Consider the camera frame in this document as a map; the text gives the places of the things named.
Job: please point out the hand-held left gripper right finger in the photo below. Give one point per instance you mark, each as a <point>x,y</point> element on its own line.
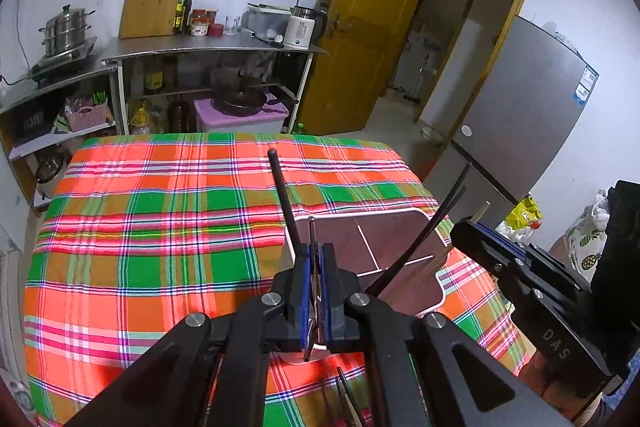
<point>327,297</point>

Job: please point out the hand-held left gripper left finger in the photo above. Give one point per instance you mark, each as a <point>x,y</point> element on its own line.
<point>302,297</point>

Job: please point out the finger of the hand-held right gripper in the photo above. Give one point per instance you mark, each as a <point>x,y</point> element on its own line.
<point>490,257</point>
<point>545,264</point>

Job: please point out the pink plastic utensil basket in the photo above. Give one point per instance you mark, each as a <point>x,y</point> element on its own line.
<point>380,237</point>

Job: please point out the person's right hand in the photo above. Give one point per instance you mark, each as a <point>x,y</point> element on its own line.
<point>550,382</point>

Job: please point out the pineapple print bag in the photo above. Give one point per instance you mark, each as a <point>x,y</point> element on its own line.
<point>587,242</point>

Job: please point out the yellow plastic bag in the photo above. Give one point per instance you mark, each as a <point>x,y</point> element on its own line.
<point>522,212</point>

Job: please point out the grey refrigerator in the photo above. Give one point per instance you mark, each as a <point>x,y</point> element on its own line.
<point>515,107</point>

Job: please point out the plaid tablecloth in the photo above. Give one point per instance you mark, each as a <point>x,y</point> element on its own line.
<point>150,232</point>

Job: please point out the purple lidded storage bin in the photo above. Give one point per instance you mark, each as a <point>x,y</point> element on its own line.
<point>240,123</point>

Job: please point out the black wok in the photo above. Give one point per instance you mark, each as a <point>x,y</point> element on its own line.
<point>242,102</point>

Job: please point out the brown bottle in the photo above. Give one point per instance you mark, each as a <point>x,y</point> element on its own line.
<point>180,114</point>

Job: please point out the yellow cooking oil jug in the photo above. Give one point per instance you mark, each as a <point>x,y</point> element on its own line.
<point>145,117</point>

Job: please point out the white electric kettle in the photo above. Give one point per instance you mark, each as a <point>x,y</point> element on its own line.
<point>300,32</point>

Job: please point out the yellow wooden door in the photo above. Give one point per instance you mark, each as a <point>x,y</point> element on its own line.
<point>370,17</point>

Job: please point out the white kitchen appliance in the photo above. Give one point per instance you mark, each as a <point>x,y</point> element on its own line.
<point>265,22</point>

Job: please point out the small pink storage basket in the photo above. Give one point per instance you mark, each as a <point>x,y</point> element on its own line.
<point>87,119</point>

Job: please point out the clear glass cup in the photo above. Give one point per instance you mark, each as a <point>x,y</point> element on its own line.
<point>230,26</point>

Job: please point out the small red container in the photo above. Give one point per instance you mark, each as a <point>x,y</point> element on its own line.
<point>216,29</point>

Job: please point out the jar with red lid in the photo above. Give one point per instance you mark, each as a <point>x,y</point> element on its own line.
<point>198,24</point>

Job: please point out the dark oil bottle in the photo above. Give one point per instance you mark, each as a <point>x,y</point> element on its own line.
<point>177,14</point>
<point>187,14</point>

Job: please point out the low steel shelf unit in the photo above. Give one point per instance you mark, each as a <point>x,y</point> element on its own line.
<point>50,89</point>

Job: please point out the wooden cutting board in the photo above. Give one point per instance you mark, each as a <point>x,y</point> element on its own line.
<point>152,2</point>

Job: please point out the black induction cooktop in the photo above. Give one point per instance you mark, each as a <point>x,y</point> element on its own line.
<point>60,67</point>

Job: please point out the steel steamer pot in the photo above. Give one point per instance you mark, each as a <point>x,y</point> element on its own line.
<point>65,32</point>

